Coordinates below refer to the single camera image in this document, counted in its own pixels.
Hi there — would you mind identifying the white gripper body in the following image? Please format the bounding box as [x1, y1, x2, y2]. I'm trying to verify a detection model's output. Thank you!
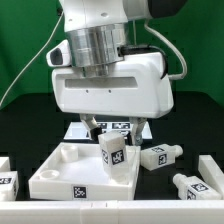
[52, 52, 174, 118]

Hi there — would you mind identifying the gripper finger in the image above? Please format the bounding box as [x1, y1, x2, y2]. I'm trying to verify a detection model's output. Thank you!
[130, 117, 147, 146]
[80, 114, 102, 141]

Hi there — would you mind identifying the white square tabletop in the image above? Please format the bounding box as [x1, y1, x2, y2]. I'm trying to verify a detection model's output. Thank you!
[28, 142, 140, 201]

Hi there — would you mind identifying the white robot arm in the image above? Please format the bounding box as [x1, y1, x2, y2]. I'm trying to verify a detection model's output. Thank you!
[47, 0, 187, 145]

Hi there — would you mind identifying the white right fence bar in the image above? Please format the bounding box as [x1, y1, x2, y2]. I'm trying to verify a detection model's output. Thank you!
[198, 155, 224, 199]

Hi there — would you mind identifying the white fence bar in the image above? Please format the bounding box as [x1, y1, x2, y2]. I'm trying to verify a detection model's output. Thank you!
[0, 157, 10, 172]
[198, 155, 224, 199]
[0, 200, 224, 224]

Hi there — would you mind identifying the white front fence bar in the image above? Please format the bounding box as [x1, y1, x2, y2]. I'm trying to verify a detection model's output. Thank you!
[0, 200, 224, 224]

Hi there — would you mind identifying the white left fence bar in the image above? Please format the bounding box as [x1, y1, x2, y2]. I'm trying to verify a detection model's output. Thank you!
[0, 157, 10, 172]

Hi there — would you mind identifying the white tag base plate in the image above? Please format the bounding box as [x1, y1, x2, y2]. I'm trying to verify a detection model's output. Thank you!
[64, 121, 152, 140]

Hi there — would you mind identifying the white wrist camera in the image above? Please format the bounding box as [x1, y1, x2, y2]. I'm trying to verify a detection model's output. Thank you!
[46, 40, 71, 67]

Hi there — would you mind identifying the white cable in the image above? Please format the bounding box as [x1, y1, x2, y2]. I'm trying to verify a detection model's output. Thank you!
[0, 11, 65, 107]

